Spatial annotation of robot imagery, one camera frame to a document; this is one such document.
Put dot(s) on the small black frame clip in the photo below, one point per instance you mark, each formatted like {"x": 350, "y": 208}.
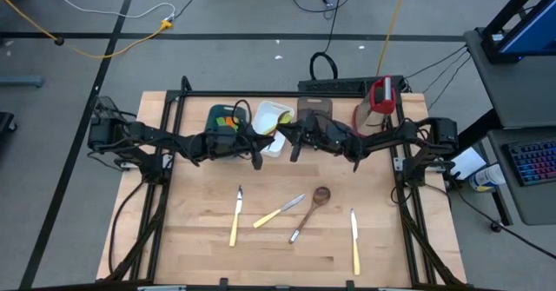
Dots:
{"x": 223, "y": 283}
{"x": 350, "y": 285}

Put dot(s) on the grey computer desk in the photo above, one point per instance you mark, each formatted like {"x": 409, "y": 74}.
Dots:
{"x": 508, "y": 91}

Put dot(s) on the black chair caster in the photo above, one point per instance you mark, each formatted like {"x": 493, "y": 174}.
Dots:
{"x": 6, "y": 123}

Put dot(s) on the rainbow backlit keyboard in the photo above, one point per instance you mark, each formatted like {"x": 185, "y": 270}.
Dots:
{"x": 534, "y": 160}

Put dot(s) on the grey plastic bin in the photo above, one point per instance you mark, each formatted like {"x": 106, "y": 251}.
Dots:
{"x": 315, "y": 104}

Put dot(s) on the black computer monitor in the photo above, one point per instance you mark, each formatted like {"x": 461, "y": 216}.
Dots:
{"x": 536, "y": 30}

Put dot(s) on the white paper sheet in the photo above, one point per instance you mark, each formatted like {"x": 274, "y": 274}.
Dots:
{"x": 469, "y": 163}

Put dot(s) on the black mesh controller box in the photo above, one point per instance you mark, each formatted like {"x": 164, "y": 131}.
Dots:
{"x": 104, "y": 106}

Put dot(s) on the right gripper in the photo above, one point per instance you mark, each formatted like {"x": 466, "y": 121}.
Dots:
{"x": 330, "y": 136}

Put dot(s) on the white plastic bin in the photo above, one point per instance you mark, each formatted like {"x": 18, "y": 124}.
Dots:
{"x": 267, "y": 113}

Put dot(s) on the dark wooden spoon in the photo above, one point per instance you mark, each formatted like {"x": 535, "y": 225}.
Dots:
{"x": 321, "y": 195}

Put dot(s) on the lime green silicone spoon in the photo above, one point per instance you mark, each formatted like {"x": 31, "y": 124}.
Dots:
{"x": 284, "y": 118}

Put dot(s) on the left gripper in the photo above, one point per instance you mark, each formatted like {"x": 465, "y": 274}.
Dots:
{"x": 230, "y": 145}

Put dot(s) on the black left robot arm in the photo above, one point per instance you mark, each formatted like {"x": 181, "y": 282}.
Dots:
{"x": 152, "y": 134}

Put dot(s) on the black power strip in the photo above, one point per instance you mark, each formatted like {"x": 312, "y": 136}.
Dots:
{"x": 330, "y": 84}

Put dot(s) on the grey metal table foot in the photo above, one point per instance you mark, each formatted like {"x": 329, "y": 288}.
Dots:
{"x": 21, "y": 81}

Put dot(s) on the teal plastic bin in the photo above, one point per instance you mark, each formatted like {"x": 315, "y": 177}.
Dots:
{"x": 217, "y": 110}

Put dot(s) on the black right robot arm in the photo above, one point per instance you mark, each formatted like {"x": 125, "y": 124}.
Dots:
{"x": 391, "y": 136}

